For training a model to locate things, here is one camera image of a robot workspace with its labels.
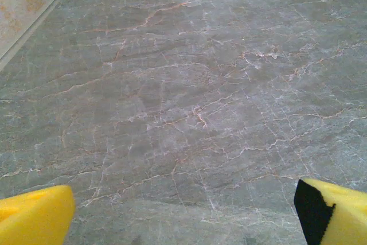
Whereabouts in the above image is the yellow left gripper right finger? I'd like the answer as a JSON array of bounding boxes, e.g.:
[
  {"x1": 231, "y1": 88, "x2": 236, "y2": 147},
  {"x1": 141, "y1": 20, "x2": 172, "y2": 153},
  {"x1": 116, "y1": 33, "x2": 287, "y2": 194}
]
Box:
[{"x1": 294, "y1": 178, "x2": 367, "y2": 245}]

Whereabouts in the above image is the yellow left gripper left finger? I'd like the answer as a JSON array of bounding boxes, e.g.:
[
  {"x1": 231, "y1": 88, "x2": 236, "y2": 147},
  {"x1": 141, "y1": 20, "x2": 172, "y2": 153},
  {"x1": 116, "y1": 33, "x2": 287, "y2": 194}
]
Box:
[{"x1": 0, "y1": 185, "x2": 76, "y2": 245}]

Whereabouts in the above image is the aluminium table side rail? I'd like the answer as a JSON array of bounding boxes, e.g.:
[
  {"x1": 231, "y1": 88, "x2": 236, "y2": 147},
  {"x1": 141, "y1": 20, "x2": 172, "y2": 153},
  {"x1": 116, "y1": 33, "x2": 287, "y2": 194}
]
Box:
[{"x1": 0, "y1": 0, "x2": 71, "y2": 72}]

